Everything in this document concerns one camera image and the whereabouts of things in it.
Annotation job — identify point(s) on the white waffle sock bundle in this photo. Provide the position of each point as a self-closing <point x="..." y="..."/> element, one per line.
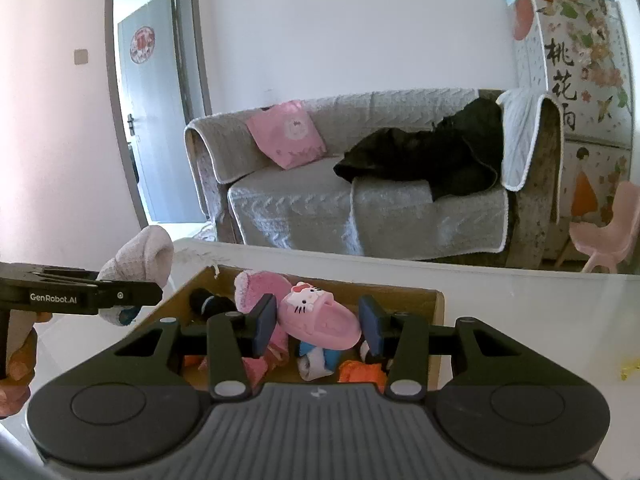
<point x="145" y="255"/>

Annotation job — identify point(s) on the white glossy desktop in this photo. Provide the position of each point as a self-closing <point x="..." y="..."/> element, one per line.
<point x="525" y="320"/>

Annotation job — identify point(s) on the grey door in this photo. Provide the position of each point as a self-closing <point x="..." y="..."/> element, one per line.
<point x="150" y="135"/>

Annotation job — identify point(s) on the blue ribbed sock bundle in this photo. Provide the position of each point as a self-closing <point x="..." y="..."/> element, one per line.
<point x="320" y="360"/>

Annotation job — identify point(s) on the white quilted blanket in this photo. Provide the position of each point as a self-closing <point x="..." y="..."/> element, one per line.
<point x="520" y="140"/>

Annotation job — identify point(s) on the grey covered sofa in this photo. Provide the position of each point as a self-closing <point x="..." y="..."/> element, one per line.
<point x="300" y="210"/>

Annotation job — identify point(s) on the pink fuzzy sock bundle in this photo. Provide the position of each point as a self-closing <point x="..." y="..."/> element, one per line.
<point x="255" y="290"/>

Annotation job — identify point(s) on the black fuzzy sock bundle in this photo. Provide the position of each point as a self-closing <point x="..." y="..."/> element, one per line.
<point x="200" y="300"/>

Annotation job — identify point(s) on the pink cat slipper sock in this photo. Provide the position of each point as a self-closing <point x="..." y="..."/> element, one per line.
<point x="320" y="320"/>

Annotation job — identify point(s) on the black clothing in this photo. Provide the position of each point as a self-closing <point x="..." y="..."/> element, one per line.
<point x="425" y="155"/>

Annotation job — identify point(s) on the person's left hand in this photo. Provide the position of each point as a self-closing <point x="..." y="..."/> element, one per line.
<point x="22" y="360"/>

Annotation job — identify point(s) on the brown cardboard box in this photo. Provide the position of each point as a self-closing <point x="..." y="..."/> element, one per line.
<point x="410" y="300"/>

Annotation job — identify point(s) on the pink pillow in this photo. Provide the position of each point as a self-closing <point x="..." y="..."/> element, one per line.
<point x="287" y="135"/>

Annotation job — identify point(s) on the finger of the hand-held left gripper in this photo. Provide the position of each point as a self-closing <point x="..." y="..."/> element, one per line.
<point x="50" y="275"/>
<point x="100" y="296"/>

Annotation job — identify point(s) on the pink chair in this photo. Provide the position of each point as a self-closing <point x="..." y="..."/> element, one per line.
<point x="607" y="240"/>

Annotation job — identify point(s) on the orange sock bundle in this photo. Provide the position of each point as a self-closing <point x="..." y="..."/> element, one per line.
<point x="192" y="362"/>
<point x="360" y="375"/>

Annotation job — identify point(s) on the black cartoon print sock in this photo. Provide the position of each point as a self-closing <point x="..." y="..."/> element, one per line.
<point x="364" y="351"/>

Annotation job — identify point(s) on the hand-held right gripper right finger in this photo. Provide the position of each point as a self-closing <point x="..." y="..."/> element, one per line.
<point x="371" y="327"/>

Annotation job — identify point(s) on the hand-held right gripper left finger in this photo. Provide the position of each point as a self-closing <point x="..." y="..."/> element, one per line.
<point x="265" y="325"/>

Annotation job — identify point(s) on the floral print cabinet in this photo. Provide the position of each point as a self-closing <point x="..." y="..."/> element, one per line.
<point x="575" y="85"/>

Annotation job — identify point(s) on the wall light switch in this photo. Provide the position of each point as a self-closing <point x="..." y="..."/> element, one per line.
<point x="81" y="57"/>

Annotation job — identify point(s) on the red door decoration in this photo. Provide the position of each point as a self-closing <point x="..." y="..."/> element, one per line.
<point x="142" y="46"/>

